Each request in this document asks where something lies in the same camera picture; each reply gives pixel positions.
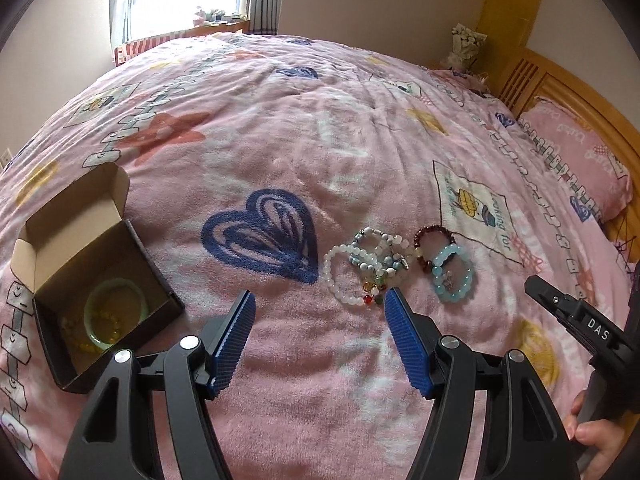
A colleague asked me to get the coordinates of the yellow beaded bracelet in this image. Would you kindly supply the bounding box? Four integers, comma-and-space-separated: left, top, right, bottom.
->
60, 303, 126, 356

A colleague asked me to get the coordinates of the dark red beaded bracelet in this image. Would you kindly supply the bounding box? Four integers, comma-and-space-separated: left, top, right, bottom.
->
413, 224, 457, 276

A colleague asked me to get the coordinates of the blue white beaded bracelet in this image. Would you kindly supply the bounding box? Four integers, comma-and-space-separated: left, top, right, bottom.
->
347, 226, 417, 281

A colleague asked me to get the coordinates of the open cardboard jewelry box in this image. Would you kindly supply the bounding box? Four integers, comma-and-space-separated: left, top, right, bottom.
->
11, 162, 184, 393

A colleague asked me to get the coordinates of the person right hand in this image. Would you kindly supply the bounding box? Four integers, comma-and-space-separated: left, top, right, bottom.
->
563, 390, 629, 480

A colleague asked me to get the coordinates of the pink pillow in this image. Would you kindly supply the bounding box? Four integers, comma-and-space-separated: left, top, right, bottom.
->
518, 98, 632, 223

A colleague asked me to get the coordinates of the green jade bangle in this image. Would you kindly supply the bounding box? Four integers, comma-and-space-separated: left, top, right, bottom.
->
82, 278, 149, 351

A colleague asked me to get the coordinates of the wooden headboard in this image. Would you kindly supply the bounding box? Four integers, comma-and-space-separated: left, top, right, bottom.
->
492, 48, 639, 263

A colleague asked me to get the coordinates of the pink patterned bed blanket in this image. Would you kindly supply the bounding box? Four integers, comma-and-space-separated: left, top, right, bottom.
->
1, 34, 629, 479

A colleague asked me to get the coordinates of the wooden desk by window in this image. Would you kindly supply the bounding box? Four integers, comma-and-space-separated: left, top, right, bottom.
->
113, 20, 250, 67

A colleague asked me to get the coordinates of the light blue beaded bracelet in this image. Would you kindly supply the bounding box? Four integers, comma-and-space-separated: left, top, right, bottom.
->
430, 242, 475, 304

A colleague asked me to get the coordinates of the multicolour charm bracelet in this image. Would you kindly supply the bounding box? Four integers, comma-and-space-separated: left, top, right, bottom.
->
360, 268, 394, 307

